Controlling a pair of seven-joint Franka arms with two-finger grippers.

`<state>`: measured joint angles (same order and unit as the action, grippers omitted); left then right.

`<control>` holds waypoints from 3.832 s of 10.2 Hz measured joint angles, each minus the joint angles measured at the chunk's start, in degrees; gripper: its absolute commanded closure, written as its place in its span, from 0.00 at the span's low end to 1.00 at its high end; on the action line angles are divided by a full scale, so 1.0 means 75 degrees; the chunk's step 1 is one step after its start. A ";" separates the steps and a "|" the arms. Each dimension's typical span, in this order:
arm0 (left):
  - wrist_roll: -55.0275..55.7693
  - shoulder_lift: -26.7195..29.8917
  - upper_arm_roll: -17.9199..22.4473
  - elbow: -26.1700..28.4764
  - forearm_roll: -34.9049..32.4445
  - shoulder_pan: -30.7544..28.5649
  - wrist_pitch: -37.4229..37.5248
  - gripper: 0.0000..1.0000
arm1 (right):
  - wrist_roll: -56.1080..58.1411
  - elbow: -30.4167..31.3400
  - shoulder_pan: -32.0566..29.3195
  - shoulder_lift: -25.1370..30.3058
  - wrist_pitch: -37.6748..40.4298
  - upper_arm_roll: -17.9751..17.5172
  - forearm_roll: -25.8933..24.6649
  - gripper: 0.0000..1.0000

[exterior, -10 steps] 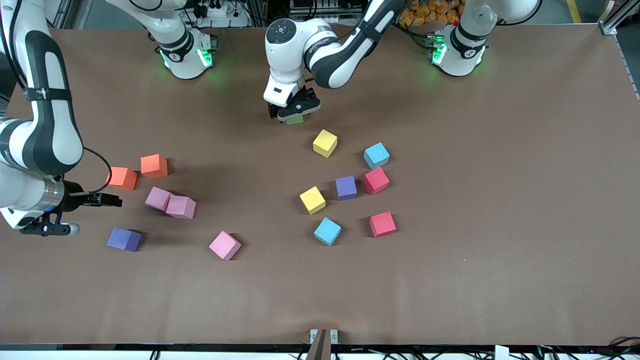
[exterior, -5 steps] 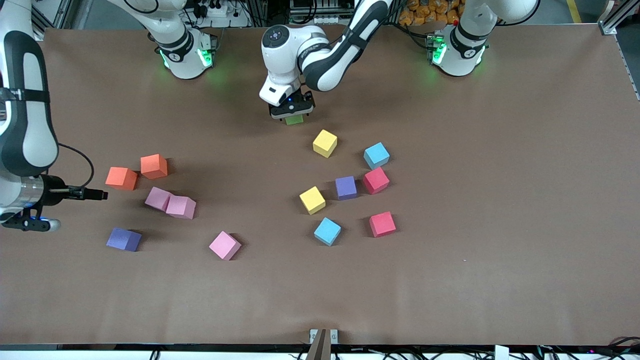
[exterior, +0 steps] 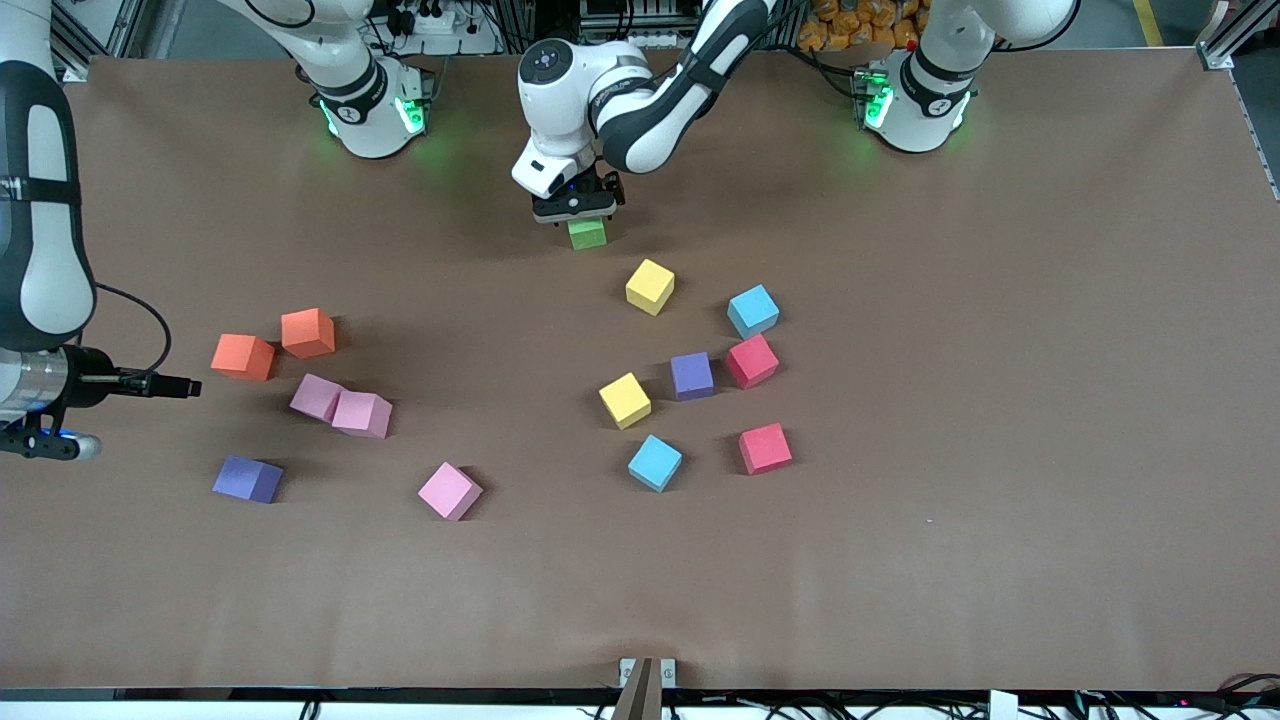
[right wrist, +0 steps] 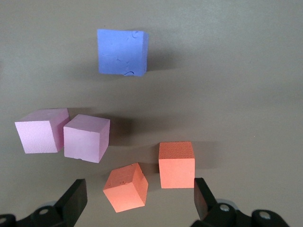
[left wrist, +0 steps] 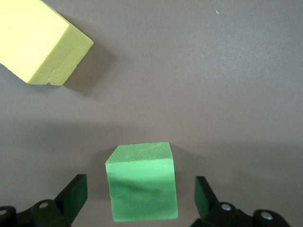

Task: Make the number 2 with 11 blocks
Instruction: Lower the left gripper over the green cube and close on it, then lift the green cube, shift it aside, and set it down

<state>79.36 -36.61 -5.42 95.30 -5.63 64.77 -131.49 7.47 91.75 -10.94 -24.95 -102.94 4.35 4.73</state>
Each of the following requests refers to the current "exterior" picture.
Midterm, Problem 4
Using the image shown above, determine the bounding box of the black cable loop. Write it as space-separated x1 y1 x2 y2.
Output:
1215 672 1280 706

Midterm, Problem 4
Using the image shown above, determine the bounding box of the grey metal camera bracket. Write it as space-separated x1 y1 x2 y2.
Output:
618 656 678 720

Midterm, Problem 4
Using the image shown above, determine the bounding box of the bag of orange items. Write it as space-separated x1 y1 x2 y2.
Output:
797 0 926 53

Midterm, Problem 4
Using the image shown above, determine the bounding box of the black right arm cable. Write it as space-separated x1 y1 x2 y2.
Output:
95 283 173 373

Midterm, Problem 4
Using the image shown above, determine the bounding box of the purple foam cube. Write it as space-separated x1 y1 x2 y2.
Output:
670 351 716 402
211 455 285 505

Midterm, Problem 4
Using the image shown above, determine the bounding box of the pink foam cube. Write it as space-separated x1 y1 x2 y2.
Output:
289 373 344 423
331 389 393 440
417 461 484 522

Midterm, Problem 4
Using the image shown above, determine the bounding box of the light blue foam cube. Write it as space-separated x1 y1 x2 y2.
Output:
726 284 781 341
627 434 684 493

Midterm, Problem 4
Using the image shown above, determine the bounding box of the white power strip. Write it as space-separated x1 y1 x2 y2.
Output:
395 0 471 36

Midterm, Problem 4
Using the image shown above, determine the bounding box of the grey control box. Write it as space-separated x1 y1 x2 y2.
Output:
578 0 701 49

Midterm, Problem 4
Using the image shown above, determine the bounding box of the brown paper table cover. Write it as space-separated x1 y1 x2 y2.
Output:
0 45 1280 696

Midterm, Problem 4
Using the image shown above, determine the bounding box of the yellow foam cube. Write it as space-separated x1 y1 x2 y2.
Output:
625 258 676 317
598 372 653 431

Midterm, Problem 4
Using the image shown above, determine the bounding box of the orange foam cube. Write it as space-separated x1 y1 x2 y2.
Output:
210 333 276 382
280 307 337 359

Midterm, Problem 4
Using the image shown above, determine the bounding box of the red foam cube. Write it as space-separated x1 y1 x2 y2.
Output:
725 333 781 390
738 423 794 476

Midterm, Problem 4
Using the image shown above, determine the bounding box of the aluminium frame profile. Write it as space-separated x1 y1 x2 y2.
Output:
1195 0 1280 201
50 0 151 81

